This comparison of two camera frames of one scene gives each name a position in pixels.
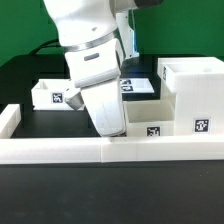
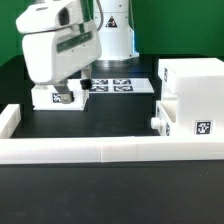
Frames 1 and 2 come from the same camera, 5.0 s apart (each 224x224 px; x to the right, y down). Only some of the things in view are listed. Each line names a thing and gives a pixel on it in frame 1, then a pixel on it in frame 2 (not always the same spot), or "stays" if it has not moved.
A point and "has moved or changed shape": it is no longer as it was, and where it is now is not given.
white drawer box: x=49 y=94 stays
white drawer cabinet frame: x=196 y=87 stays
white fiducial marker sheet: x=136 y=85 stays
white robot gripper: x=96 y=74 → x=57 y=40
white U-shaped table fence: x=22 y=151 stays
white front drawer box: x=150 y=118 has moved or changed shape
